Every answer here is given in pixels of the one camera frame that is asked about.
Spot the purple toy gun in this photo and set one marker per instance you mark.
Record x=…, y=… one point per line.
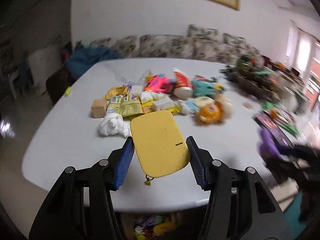
x=267, y=148

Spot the yellow toy case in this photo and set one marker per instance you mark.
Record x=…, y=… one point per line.
x=159, y=144

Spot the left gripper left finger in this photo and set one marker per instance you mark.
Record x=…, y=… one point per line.
x=121, y=160

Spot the cardboard box of toys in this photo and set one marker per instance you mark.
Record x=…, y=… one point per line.
x=148, y=225

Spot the white cabinet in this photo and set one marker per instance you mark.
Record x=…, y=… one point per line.
x=44, y=63

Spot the orange deer egg toy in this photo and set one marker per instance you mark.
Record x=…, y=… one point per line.
x=214, y=110

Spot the blue cloth heap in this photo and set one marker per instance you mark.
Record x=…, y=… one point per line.
x=85, y=58

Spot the green highlighter marker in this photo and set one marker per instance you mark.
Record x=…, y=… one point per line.
x=68, y=91

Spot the green panda wipes pack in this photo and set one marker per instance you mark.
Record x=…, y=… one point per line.
x=281, y=117

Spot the teal toy whale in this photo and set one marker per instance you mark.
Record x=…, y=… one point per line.
x=206, y=87

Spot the crumpled white tissue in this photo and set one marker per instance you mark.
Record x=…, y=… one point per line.
x=114, y=124

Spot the yellow green snack packet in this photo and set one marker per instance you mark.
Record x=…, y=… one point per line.
x=125, y=105

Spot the pink toy gun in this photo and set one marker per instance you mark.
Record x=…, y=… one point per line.
x=160, y=83

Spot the white tissue wad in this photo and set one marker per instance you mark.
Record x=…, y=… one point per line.
x=147, y=96

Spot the floral sofa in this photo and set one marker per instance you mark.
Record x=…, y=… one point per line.
x=198, y=44

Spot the wooden cube block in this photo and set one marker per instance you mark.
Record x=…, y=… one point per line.
x=98, y=108

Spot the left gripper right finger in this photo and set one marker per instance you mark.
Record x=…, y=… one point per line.
x=200, y=161

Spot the gold candy wrapper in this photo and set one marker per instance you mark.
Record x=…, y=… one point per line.
x=115, y=91

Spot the yellow nabati wafer wrapper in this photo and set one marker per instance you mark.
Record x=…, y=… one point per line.
x=153, y=106

